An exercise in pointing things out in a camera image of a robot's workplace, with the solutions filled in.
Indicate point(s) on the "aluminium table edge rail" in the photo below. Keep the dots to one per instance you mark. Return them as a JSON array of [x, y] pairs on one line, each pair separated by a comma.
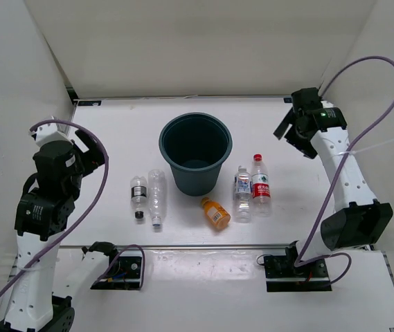
[[217, 247]]

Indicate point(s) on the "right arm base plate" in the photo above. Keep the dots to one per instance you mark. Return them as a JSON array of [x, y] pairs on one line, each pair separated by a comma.
[[282, 277]]

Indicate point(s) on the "white cap blue label bottle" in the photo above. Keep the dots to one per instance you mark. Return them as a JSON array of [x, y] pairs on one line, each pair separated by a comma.
[[242, 195]]

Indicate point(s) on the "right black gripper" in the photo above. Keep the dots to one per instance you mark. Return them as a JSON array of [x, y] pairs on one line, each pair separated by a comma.
[[305, 147]]

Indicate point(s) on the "dark green plastic bin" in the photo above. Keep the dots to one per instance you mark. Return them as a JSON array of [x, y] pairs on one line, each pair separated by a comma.
[[195, 145]]

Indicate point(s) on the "tall clear empty bottle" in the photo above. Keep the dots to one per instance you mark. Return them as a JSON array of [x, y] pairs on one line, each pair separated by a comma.
[[157, 201]]

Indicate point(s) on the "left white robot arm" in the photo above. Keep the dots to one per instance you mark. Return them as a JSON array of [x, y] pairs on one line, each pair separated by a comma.
[[47, 201]]

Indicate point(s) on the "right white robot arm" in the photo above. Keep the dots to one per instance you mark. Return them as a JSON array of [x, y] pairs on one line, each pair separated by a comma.
[[359, 219]]

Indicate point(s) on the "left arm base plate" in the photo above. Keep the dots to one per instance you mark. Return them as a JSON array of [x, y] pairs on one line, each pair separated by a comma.
[[125, 275]]

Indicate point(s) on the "small black label bottle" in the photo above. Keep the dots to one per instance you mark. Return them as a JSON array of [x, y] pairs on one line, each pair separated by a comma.
[[138, 196]]

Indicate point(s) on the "red cap water bottle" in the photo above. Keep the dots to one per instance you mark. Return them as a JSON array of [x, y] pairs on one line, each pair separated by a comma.
[[260, 191]]

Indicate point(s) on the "orange juice bottle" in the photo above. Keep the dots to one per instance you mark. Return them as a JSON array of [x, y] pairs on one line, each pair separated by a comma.
[[215, 213]]

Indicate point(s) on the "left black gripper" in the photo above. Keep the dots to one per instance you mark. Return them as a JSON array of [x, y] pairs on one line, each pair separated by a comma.
[[93, 158]]

